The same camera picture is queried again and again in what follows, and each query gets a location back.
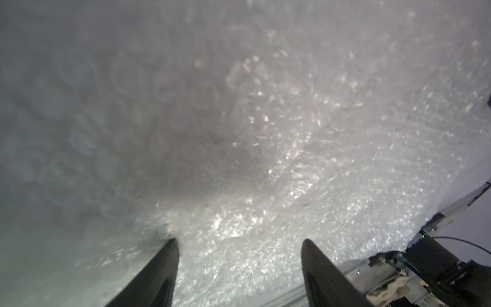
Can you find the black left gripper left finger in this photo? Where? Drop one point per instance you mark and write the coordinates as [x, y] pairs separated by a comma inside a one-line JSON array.
[[154, 285]]

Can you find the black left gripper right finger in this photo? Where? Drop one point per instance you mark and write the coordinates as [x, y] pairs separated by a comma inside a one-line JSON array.
[[324, 283]]

